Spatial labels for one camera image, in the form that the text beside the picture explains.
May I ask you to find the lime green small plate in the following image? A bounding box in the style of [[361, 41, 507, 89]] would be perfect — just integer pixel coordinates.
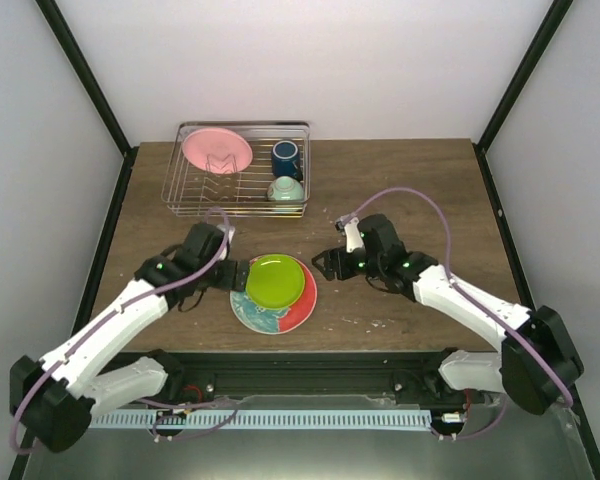
[[246, 254, 305, 309]]

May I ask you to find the red plate underneath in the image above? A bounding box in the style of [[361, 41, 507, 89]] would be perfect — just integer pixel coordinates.
[[229, 256, 318, 335]]

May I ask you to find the green floral bowl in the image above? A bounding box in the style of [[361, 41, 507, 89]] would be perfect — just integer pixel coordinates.
[[266, 176, 304, 208]]

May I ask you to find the dark blue mug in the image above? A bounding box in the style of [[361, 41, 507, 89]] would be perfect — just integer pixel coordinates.
[[271, 140, 303, 182]]

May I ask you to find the pink plate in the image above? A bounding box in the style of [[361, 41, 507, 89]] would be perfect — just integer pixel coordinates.
[[181, 127, 253, 175]]

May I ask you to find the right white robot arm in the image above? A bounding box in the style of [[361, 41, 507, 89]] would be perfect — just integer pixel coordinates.
[[312, 214, 584, 415]]

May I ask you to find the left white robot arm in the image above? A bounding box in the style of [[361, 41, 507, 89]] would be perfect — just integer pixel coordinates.
[[9, 222, 249, 453]]

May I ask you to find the light blue slotted strip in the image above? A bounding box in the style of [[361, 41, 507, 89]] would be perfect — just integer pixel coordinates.
[[91, 409, 432, 431]]

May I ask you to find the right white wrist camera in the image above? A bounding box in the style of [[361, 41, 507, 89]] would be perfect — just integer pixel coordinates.
[[336, 215, 364, 254]]

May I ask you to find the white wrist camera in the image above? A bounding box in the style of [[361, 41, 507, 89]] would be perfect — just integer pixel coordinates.
[[217, 224, 236, 244], [336, 215, 364, 254]]

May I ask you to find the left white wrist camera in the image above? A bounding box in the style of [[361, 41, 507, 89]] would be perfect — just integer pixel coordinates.
[[217, 224, 236, 244]]

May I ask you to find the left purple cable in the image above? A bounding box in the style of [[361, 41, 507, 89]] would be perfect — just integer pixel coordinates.
[[9, 205, 231, 455]]

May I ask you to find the purple cable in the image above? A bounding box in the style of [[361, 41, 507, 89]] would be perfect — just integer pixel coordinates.
[[9, 205, 231, 455], [347, 187, 575, 409]]

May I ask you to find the wire dish rack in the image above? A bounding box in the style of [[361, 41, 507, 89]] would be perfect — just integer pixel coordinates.
[[161, 121, 311, 218]]

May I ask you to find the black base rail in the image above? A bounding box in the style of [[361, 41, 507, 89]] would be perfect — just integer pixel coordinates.
[[119, 351, 571, 406]]

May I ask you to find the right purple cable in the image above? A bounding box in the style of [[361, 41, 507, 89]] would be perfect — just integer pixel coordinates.
[[347, 187, 575, 409]]

